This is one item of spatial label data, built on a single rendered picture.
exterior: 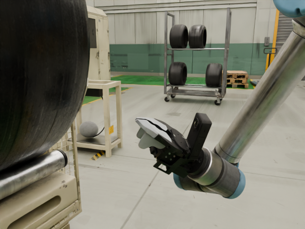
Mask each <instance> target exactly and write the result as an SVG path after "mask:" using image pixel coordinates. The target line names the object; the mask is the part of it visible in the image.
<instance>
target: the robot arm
mask: <svg viewBox="0 0 305 229"><path fill-rule="evenodd" d="M273 2H274V5H275V7H276V8H277V9H278V10H279V11H280V12H281V13H282V14H283V15H285V16H287V17H291V18H293V19H292V24H293V31H292V32H291V34H290V35H289V37H288V39H287V40H286V42H285V43H284V44H283V46H282V48H281V49H280V51H279V52H278V54H277V55H276V57H275V58H274V59H273V61H272V63H271V64H270V66H269V67H268V69H267V70H266V72H265V73H264V75H263V76H262V78H261V79H260V81H259V82H258V84H257V85H256V87H255V88H254V90H253V91H252V93H251V94H250V96H249V98H248V99H247V101H246V102H245V104H244V105H243V107H242V108H241V110H240V111H239V113H238V114H237V116H236V117H235V119H234V120H233V122H232V123H231V125H230V126H229V128H228V129H227V131H226V132H225V134H224V135H223V137H222V138H221V140H220V141H219V143H218V144H217V145H216V146H215V148H214V149H213V151H211V150H209V149H208V148H206V147H203V145H204V142H205V140H206V138H207V135H208V132H209V130H210V128H211V125H212V122H211V120H210V119H209V118H208V116H207V114H205V113H196V115H195V118H194V120H193V123H192V125H191V128H190V131H189V134H188V136H187V139H185V138H184V136H183V135H182V134H181V133H180V132H179V131H177V130H176V129H174V128H172V127H171V126H169V125H168V124H167V123H165V122H163V121H161V120H158V119H155V118H154V119H153V118H147V117H137V118H136V119H135V122H136V123H137V124H138V125H139V126H140V129H139V131H138V132H137V137H138V138H139V139H140V141H139V143H138V146H139V148H141V149H146V148H148V147H149V148H150V154H153V156H154V158H156V161H157V162H156V164H155V165H154V166H153V167H154V168H156V169H158V170H160V171H162V172H164V173H166V174H168V175H169V174H170V173H171V172H173V179H174V182H175V184H176V186H177V187H178V188H180V189H183V190H186V191H187V190H191V191H198V192H205V193H212V194H219V195H221V196H222V197H223V198H226V199H235V198H237V197H238V196H240V195H241V193H242V192H243V190H244V188H245V185H246V178H245V175H244V173H243V172H242V171H241V170H240V169H239V168H238V167H239V161H240V160H241V157H242V156H243V155H244V153H245V152H246V151H247V150H248V149H249V147H250V146H251V145H252V143H253V142H254V141H255V139H256V138H257V137H258V135H259V134H260V133H261V131H262V130H263V129H264V128H265V126H266V125H267V124H268V123H269V121H270V120H271V118H272V117H273V116H274V115H275V113H276V112H277V111H278V109H279V108H280V107H281V106H282V104H283V103H284V102H285V100H286V99H287V98H288V96H289V95H290V94H291V92H292V91H293V90H294V89H295V87H296V86H297V85H298V84H299V82H300V81H301V80H302V78H303V77H304V76H305V0H273ZM161 164H163V165H164V166H166V171H165V170H163V169H161V168H159V166H160V165H161Z"/></svg>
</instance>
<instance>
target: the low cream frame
mask: <svg viewBox="0 0 305 229"><path fill-rule="evenodd" d="M112 87H116V112H117V136H111V134H112V133H113V132H114V131H113V125H111V126H110V108H109V88H112ZM85 96H91V97H102V96H103V97H102V99H103V112H104V128H103V129H102V131H103V130H104V131H105V135H100V133H101V132H102V131H101V132H100V133H99V134H97V133H98V126H97V125H96V124H95V123H94V122H92V121H85V122H83V123H82V115H81V110H80V113H77V115H76V120H77V132H78V133H77V134H76V141H77V147H82V148H90V149H99V150H105V151H106V157H108V158H110V157H111V156H112V152H111V149H112V148H114V147H115V146H116V145H118V148H122V146H123V132H122V102H121V81H111V80H89V84H88V88H87V92H86V95H85ZM66 139H67V136H66V134H65V135H64V136H63V137H62V140H63V146H65V147H63V150H64V151H65V152H66V151H68V147H67V146H66V145H67V144H71V143H72V138H70V139H68V142H67V140H66ZM64 140H65V141H64Z"/></svg>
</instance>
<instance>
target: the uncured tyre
mask: <svg viewBox="0 0 305 229"><path fill-rule="evenodd" d="M89 60H90V31H89V18H88V11H87V6H86V0H0V173H1V172H3V171H6V170H8V169H11V168H13V167H15V166H18V165H20V164H22V163H25V162H27V161H30V160H32V159H35V158H37V157H39V156H40V155H42V154H43V153H45V152H46V151H47V150H48V149H50V148H51V147H52V146H53V145H54V144H56V143H57V142H58V141H59V140H60V139H61V138H62V137H63V136H64V135H65V133H66V132H67V131H68V129H69V128H70V126H71V125H72V123H73V121H74V119H75V117H76V115H77V113H78V111H79V108H80V106H81V103H82V100H83V97H84V93H85V89H86V84H87V79H88V73H89Z"/></svg>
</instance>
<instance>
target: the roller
mask: <svg viewBox="0 0 305 229"><path fill-rule="evenodd" d="M67 163H68V158H67V155H66V153H65V152H64V151H62V150H60V149H57V150H54V151H51V152H49V153H46V154H44V155H42V156H39V157H37V158H35V159H32V160H30V161H27V162H25V163H22V164H20V165H18V166H15V167H13V168H11V169H8V170H6V171H3V172H1V173H0V200H1V199H3V198H5V197H7V196H9V195H11V194H13V193H15V192H17V191H19V190H21V189H23V188H25V187H27V186H29V185H31V184H33V183H35V182H36V181H38V180H40V179H42V178H44V177H46V176H48V175H50V174H52V173H54V172H56V171H58V170H60V169H62V168H64V167H65V166H66V165H67Z"/></svg>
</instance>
